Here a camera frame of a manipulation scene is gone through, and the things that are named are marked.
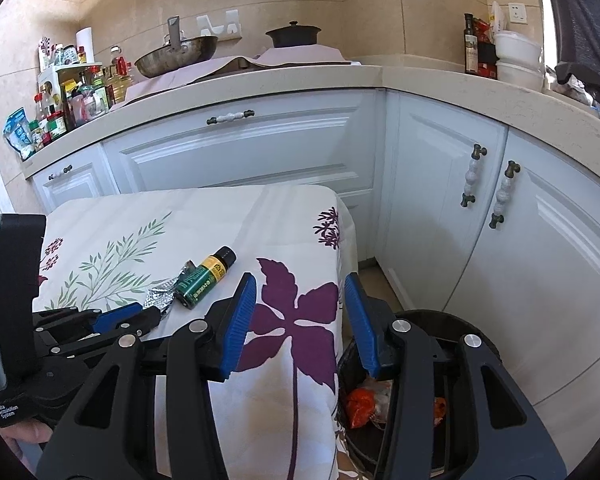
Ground silver foil blister pack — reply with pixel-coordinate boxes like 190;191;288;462
144;260;196;318

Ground green yellow tube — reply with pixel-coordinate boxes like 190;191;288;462
174;246;236;309

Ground red plastic bag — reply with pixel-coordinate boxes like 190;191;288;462
344;387;376;429

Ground orange plastic bag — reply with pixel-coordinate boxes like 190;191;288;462
434;396;448;426

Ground clear plastic bag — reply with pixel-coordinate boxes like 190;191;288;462
367;379;392;425

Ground black trash bin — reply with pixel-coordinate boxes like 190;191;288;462
337;310;496;479

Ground person's left hand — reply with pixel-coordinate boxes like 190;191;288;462
0;419;53;470

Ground floral tablecloth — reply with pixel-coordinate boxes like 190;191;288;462
0;184;359;480

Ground blue snack bag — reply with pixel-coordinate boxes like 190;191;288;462
3;107;35;162

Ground white spice rack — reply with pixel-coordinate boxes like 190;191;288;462
38;63;110;131

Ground cooking oil bottle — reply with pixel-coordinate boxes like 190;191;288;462
109;46;132;104

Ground steel wok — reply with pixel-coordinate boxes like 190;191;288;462
135;16;218;78

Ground paper towel roll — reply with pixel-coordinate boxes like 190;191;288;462
76;27;95;63

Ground pink stove cover cloth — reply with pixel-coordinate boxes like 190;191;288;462
122;44;351;105

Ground black casserole pot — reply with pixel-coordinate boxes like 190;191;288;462
265;21;322;48

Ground white stacked bowls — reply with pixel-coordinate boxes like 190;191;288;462
494;30;545;91

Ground dark sauce bottle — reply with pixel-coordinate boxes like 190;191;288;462
464;13;479;75

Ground small drawer handle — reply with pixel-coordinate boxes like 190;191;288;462
47;165;73;181

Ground left cabinet door handle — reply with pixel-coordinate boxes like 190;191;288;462
460;143;488;208

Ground cabinet door handle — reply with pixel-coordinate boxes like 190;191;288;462
489;160;520;230
460;143;488;208

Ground right cabinet door handle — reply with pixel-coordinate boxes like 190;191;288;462
489;160;520;230

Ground white wall hook rack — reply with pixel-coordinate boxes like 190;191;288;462
196;9;242;41

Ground wall power socket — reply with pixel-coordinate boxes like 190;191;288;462
508;2;528;24

